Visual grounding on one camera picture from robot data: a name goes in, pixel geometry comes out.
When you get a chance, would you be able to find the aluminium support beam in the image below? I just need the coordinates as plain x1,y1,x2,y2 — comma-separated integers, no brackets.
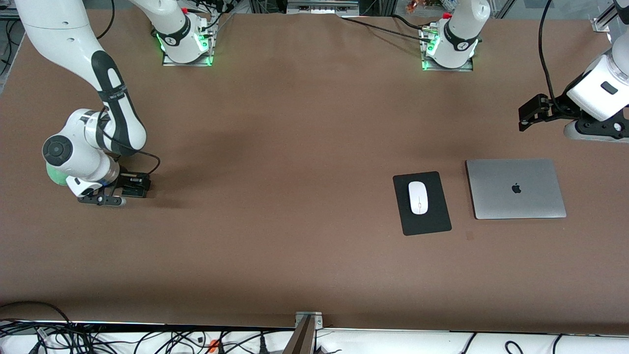
283,316,317,354

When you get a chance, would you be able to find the metal table edge bracket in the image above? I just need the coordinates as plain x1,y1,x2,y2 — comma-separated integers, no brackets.
295,311,324,329

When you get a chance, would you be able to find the white computer mouse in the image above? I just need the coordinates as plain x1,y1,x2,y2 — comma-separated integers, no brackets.
408,181,429,215

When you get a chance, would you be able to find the short black table cable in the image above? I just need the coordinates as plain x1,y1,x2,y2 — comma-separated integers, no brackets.
392,14,432,31

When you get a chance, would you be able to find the black mouse pad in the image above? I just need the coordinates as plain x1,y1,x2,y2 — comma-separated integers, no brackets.
392,171,453,236

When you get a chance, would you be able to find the green dinosaur plush toy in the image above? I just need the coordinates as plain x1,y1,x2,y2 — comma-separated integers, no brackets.
46,165,70,187

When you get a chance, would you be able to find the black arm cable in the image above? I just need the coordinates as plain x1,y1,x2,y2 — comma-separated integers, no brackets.
539,0,564,107
98,113,162,176

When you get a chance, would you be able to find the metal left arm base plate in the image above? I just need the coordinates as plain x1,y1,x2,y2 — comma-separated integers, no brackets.
421,29,475,72

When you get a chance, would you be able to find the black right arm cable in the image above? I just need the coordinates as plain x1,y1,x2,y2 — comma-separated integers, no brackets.
98,113,162,176

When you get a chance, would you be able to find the silver closed laptop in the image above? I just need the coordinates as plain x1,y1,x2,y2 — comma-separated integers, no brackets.
465,158,568,220

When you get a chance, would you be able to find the black looped floor cable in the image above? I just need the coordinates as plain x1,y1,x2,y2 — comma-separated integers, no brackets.
0,301,75,340

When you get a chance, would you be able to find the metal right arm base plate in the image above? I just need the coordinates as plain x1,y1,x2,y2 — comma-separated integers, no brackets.
162,29,214,67

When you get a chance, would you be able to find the metal frame with connectors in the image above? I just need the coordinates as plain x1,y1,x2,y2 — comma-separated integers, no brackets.
286,0,360,16

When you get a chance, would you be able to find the long black table cable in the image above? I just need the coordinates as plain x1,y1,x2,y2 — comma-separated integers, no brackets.
339,17,433,42

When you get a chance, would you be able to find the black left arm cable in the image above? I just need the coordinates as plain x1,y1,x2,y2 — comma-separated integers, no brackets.
539,0,564,107

